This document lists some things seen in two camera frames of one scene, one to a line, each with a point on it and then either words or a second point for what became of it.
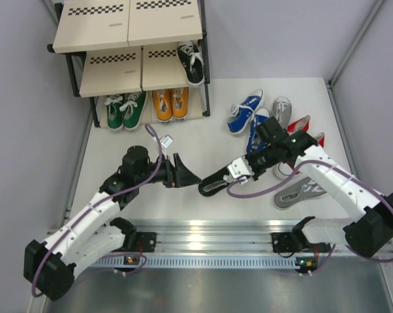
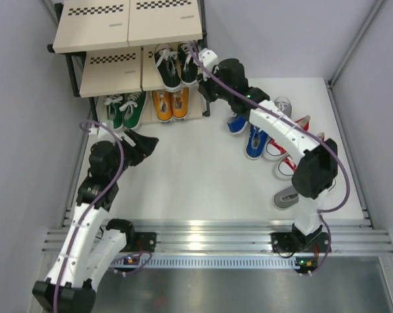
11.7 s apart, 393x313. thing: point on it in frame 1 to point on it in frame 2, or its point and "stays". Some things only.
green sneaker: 115,111 stays
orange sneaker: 162,102 stays
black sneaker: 214,183 to 166,58
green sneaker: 133,108 stays
